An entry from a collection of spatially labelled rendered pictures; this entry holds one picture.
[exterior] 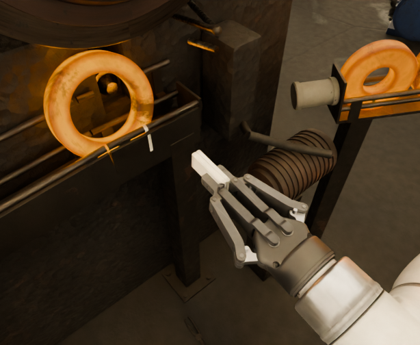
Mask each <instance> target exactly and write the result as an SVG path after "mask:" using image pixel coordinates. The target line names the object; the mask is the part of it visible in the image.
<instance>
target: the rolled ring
mask: <svg viewBox="0 0 420 345"><path fill-rule="evenodd" d="M97 73H113V74H115V75H116V76H118V77H119V78H121V80H123V82H124V83H125V85H126V86H127V88H128V90H129V93H130V96H131V110H130V113H129V117H128V119H127V121H126V122H125V124H124V125H123V126H122V127H121V128H120V129H119V130H118V131H117V132H116V133H114V134H112V135H110V136H107V137H104V138H90V137H87V136H84V135H82V134H81V133H79V132H78V131H77V129H76V128H75V126H74V125H73V122H72V119H71V117H70V101H71V98H72V95H73V92H74V91H75V89H76V88H77V86H78V85H79V84H80V83H81V82H82V81H83V80H84V79H86V78H87V77H89V76H91V75H94V74H97ZM153 110H154V98H153V91H152V88H151V86H150V83H149V81H148V79H147V77H146V75H145V74H144V72H143V71H142V69H141V68H140V67H139V66H138V65H137V64H136V63H134V62H133V61H132V60H130V59H129V58H127V57H125V56H123V55H120V54H117V53H113V52H110V51H104V50H89V51H83V52H80V53H77V54H75V55H73V56H71V57H69V58H68V59H66V60H65V61H63V62H62V63H61V64H60V65H59V66H58V67H57V68H56V69H55V71H54V72H53V74H52V76H51V77H50V79H49V81H48V83H47V86H46V89H45V92H44V115H45V118H46V121H47V125H48V126H49V129H50V130H51V132H52V134H53V135H54V136H55V137H56V138H57V140H58V141H59V142H61V143H62V144H63V145H64V146H65V147H66V148H67V149H68V150H69V151H71V152H72V153H74V154H76V155H78V156H80V157H84V156H86V155H87V154H89V153H91V152H93V151H95V150H97V149H98V148H100V147H102V146H104V147H105V148H106V149H107V147H106V146H105V145H106V144H107V143H109V142H111V141H113V140H115V139H117V138H119V137H121V136H123V135H125V134H127V133H129V132H131V131H133V130H135V129H137V128H139V127H141V126H143V125H145V124H147V123H149V122H151V120H152V117H153ZM117 147H118V146H117ZM117 147H115V148H117ZM115 148H113V149H115ZM113 149H111V150H113ZM111 150H109V151H108V150H107V152H106V153H108V152H110V151H111ZM106 153H104V154H106ZM104 154H102V155H104ZM102 155H100V156H102ZM100 156H98V158H99V157H100Z"/></svg>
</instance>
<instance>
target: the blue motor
mask: <svg viewBox="0 0 420 345"><path fill-rule="evenodd" d="M395 8H396V9H395V11H394V14H393V19H392V21H391V23H390V25H389V27H388V29H387V31H386V34H389V35H393V36H398V37H401V38H404V39H407V40H411V41H418V42H420V0H397V4H396V6H395Z"/></svg>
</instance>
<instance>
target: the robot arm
mask: <svg viewBox="0 0 420 345"><path fill-rule="evenodd" d="M192 168H193V169H194V170H195V171H196V172H197V173H198V174H199V175H200V176H201V177H202V178H201V182H202V184H203V186H204V187H206V189H207V190H208V191H209V192H210V193H211V194H212V195H213V196H212V197H211V198H210V203H209V211H210V212H211V215H212V216H213V218H214V220H215V221H216V223H217V225H218V227H219V228H220V231H221V232H222V234H223V236H224V238H225V240H226V241H227V243H228V245H229V246H230V248H231V250H232V252H233V259H234V263H235V267H236V268H243V266H244V265H246V264H257V265H258V266H259V267H260V268H262V269H265V270H267V271H268V272H269V273H270V274H271V275H272V276H273V277H274V279H275V280H276V281H277V282H278V283H279V284H280V285H281V286H282V287H283V288H284V290H285V291H286V292H287V293H288V294H289V295H290V296H291V297H292V296H293V297H297V296H298V297H299V298H300V299H299V301H298V302H297V303H296V305H295V309H296V311H297V312H298V313H299V314H300V315H301V316H302V317H303V318H304V319H305V320H306V322H307V323H308V324H309V325H310V326H311V327H312V328H313V329H314V330H315V332H316V333H317V334H318V335H319V336H320V338H321V339H322V340H323V341H324V342H325V343H327V345H420V254H418V255H417V256H416V257H415V258H414V259H413V260H412V261H411V262H410V263H409V264H408V265H407V266H406V267H405V268H404V269H403V271H402V272H401V273H400V275H399V276H398V278H397V279H396V280H395V282H394V284H393V287H392V289H391V291H390V292H389V293H388V292H386V291H385V290H383V289H382V288H381V287H380V284H378V283H377V282H376V281H374V280H373V279H372V278H371V277H369V276H368V275H367V274H366V273H365V272H364V271H363V270H361V269H360V268H359V267H358V266H357V265H356V264H355V263H354V262H353V261H352V260H351V259H350V258H349V257H342V258H341V259H339V260H338V261H336V260H335V255H334V252H333V251H332V250H331V249H330V248H329V247H328V246H327V245H326V244H324V243H323V242H322V241H321V240H320V239H319V238H318V237H317V236H315V235H312V234H311V233H310V231H309V229H308V227H307V225H306V224H305V223H304V217H305V214H306V212H307V210H308V208H309V207H308V205H307V204H305V203H301V202H298V201H293V200H291V199H290V198H288V197H287V196H285V195H284V194H281V193H280V192H278V191H277V190H275V189H273V188H271V187H270V186H268V185H267V184H265V183H263V182H262V181H260V180H258V179H257V178H255V177H253V176H252V175H249V174H245V175H244V176H243V177H240V178H237V177H234V176H233V175H232V174H231V173H230V172H229V171H227V169H225V167H223V166H222V165H218V166H216V165H215V164H214V163H213V162H212V161H211V160H210V159H209V158H208V157H207V156H206V155H205V154H204V153H203V152H202V151H201V150H198V151H196V152H194V153H192ZM228 189H230V190H229V191H228ZM232 194H233V195H234V196H235V197H236V198H237V199H238V200H239V201H240V202H241V203H242V204H243V205H244V206H245V207H246V208H247V209H248V210H249V211H250V212H251V213H252V214H253V215H254V216H255V217H256V218H255V217H254V216H253V215H252V214H251V213H250V212H249V211H248V210H247V209H246V208H245V207H244V206H243V205H242V204H241V203H240V202H239V201H238V200H237V199H236V198H235V197H234V196H233V195H232ZM265 203H266V204H267V205H269V206H270V207H271V208H269V207H268V206H267V205H266V204H265ZM273 208H274V209H275V210H277V211H278V212H280V213H282V214H284V215H286V216H288V217H289V218H285V217H282V216H280V215H279V214H278V213H277V212H276V211H275V210H274V209H273ZM228 214H229V215H230V216H231V217H232V218H233V219H234V220H235V221H236V222H237V223H238V224H239V225H240V226H241V227H242V228H243V229H244V230H245V231H246V233H247V235H248V237H249V238H250V239H251V240H252V243H253V248H254V253H253V252H252V251H251V250H250V248H249V247H248V246H245V245H244V241H243V240H242V238H241V236H240V234H239V232H238V230H237V229H236V227H235V226H234V224H233V222H232V220H231V219H230V217H229V215H228Z"/></svg>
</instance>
